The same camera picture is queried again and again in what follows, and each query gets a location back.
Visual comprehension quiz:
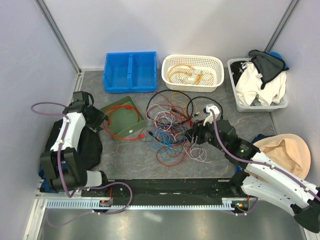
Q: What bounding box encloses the black jacket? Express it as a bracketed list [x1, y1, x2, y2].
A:
[38, 120, 103, 193]

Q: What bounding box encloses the grey plastic laundry tub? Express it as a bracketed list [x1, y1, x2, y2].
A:
[227, 58, 289, 113]

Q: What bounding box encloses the slotted grey cable duct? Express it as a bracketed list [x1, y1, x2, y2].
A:
[45, 198, 246, 211]

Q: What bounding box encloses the red thin wire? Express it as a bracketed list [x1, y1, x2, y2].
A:
[147, 99, 198, 167]

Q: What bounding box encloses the green plastic tray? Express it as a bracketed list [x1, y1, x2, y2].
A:
[100, 95, 147, 141]

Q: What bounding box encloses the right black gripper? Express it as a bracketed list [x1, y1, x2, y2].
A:
[181, 116, 228, 153]

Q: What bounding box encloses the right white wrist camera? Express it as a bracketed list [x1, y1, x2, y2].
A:
[203, 103, 221, 126]

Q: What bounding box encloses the blue thin wire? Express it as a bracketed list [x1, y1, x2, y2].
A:
[149, 129, 186, 161]

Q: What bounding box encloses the yellow ethernet cable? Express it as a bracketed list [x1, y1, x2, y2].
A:
[167, 64, 195, 82]
[167, 70, 203, 86]

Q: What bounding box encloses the beige sun hat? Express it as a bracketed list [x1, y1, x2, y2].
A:
[253, 133, 311, 180]

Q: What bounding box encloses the black usb cable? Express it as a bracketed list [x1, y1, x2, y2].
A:
[186, 96, 224, 121]

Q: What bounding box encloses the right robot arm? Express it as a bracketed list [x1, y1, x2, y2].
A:
[184, 120, 320, 233]

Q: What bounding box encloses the white cloth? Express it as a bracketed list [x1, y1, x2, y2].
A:
[235, 61, 287, 107]

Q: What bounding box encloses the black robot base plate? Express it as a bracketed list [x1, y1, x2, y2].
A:
[82, 177, 251, 207]

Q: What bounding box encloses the dark grey cloth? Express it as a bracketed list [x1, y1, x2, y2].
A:
[248, 49, 287, 90]

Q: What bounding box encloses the blue divided plastic bin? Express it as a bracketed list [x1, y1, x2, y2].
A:
[102, 51, 157, 94]

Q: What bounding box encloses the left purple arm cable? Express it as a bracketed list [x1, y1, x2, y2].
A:
[30, 101, 76, 198]

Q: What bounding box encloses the white thin wire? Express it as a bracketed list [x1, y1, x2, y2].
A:
[149, 111, 208, 163]

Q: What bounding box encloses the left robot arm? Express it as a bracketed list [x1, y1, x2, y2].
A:
[39, 91, 110, 197]

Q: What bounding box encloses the blue cap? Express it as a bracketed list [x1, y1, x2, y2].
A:
[267, 51, 289, 70]

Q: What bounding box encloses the white perforated plastic basket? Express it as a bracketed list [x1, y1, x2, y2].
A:
[161, 54, 225, 93]

